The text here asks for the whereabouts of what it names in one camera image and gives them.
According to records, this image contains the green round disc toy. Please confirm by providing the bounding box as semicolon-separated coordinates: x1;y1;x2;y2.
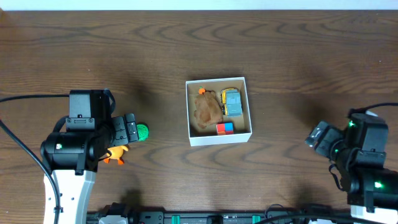
136;124;149;141

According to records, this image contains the orange duck toy blue hat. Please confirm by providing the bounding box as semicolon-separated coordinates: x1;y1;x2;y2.
103;146;129;165

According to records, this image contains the brown plush bear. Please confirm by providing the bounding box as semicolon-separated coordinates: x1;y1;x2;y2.
194;88;223;129

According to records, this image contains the colourful puzzle cube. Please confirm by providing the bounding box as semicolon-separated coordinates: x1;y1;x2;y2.
216;123;234;136

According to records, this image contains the yellow grey toy truck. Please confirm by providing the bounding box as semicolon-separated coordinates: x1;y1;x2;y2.
221;88;243;117

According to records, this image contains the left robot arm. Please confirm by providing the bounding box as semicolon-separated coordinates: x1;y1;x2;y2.
40;113;139;223

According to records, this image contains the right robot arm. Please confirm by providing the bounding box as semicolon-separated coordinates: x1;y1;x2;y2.
305;119;397;223

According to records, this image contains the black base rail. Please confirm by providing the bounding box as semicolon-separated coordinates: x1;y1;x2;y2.
86;203;367;224

